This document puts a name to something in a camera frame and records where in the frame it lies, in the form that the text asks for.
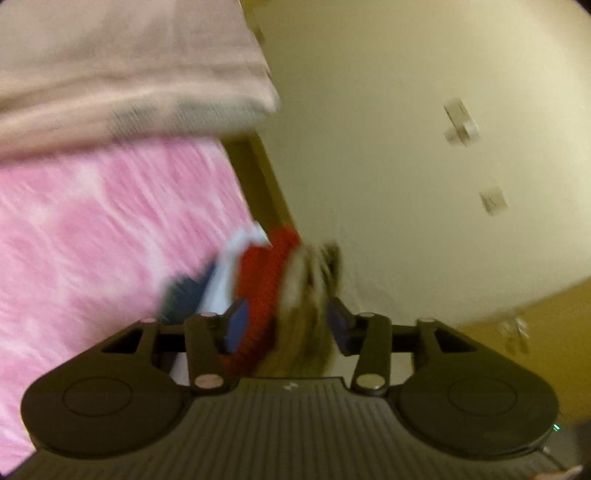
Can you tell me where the pink floral blanket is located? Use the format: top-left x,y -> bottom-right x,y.
0,138 -> 259,462

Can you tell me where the beige grey folded quilt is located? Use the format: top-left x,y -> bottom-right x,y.
0,0 -> 282,160

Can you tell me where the wooden bed frame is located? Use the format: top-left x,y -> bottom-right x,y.
225,133 -> 297,241

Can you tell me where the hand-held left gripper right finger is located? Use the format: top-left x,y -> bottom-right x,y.
326,298 -> 476,396

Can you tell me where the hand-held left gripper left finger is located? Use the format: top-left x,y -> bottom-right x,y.
100,299 -> 249,396

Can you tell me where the white wall socket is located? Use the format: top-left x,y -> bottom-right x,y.
442,98 -> 481,147

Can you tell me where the red knit sweater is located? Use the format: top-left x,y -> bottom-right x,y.
221,227 -> 304,371

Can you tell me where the white folded garment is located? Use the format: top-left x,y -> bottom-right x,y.
198,226 -> 271,320

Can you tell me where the white wall switch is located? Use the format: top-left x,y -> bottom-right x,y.
479,186 -> 509,216

